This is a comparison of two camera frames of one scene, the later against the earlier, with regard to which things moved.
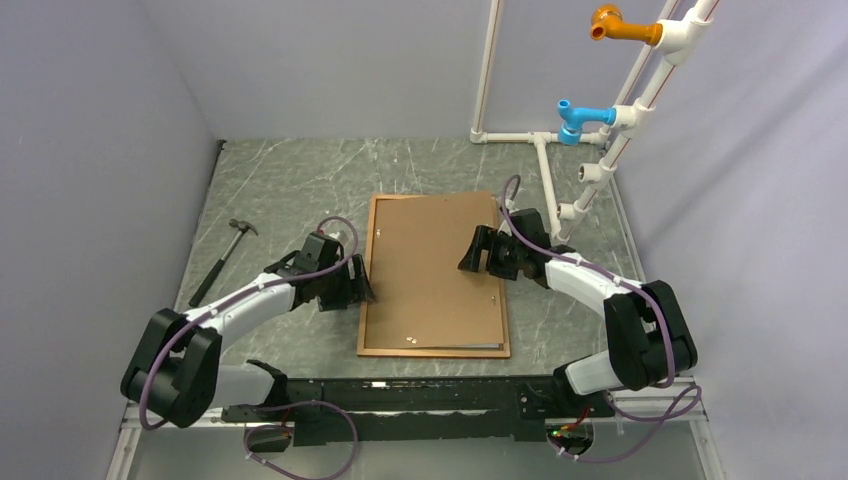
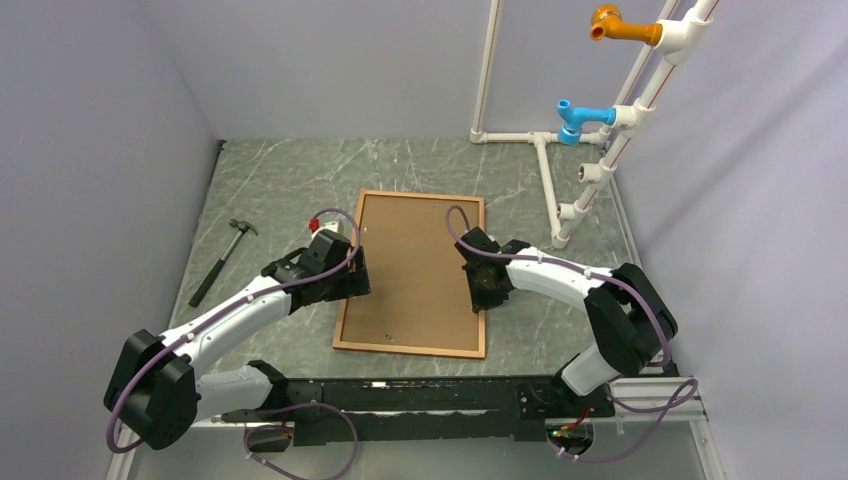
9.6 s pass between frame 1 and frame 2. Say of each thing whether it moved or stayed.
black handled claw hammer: stayed
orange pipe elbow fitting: stayed
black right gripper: moved
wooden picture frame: moved
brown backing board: moved
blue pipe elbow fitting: stayed
